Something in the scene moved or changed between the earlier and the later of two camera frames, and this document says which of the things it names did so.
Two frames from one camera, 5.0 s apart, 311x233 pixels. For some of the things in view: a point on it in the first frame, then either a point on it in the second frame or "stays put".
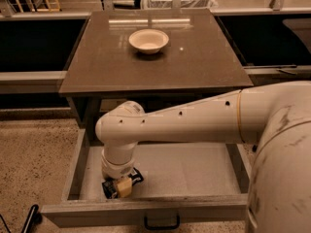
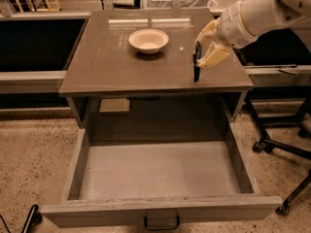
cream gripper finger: x=124 y=186 → x=215 y=54
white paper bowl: x=149 y=41 stays put
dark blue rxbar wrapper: x=110 y=185 → x=196 y=55
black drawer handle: x=161 y=227 stays put
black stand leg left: x=34 y=218 stays put
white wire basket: x=188 y=2 stays put
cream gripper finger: x=110 y=184 → x=209 y=32
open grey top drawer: x=196 y=182 stays put
